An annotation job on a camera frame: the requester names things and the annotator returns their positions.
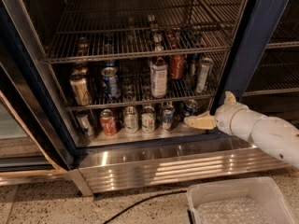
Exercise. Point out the silver can bottom left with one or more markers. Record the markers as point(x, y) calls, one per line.
point(84, 122)

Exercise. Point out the clear plastic bin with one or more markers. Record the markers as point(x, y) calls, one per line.
point(263, 190)

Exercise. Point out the white can bottom shelf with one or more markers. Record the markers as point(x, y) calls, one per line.
point(130, 119)

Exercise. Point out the stainless steel fridge cabinet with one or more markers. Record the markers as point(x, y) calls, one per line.
point(100, 163)

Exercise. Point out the bubble wrap sheet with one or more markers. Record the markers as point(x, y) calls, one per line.
point(234, 211)

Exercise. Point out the silver redbull can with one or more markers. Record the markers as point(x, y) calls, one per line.
point(204, 70)

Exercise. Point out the red coca cola can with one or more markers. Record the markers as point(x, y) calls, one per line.
point(176, 66)

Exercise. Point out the red coke can bottom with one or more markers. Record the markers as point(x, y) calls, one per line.
point(108, 122)

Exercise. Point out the middle wire shelf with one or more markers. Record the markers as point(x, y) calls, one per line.
point(134, 81)

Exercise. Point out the white labelled drink bottle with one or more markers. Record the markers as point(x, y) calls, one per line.
point(158, 76)

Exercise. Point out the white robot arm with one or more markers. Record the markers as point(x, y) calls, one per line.
point(274, 136)

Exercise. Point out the blue pepsi can middle shelf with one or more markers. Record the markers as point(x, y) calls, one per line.
point(110, 83)

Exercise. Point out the upper wire shelf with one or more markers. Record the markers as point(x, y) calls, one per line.
point(97, 30)

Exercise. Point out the blue silver can bottom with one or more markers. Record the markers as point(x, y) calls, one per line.
point(167, 117)

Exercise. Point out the dark can behind redbull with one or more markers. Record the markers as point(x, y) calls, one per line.
point(192, 61)

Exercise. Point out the gold can middle shelf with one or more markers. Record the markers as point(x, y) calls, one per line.
point(79, 85)

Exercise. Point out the blue pepsi can bottom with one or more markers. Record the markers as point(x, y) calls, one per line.
point(189, 108)

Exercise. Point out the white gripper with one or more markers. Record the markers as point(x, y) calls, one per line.
point(224, 118)

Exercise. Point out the white green can bottom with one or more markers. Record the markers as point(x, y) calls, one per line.
point(148, 118)

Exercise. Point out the right compartment wire shelf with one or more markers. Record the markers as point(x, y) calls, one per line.
point(278, 70)

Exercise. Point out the open fridge glass door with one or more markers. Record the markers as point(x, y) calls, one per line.
point(28, 142)

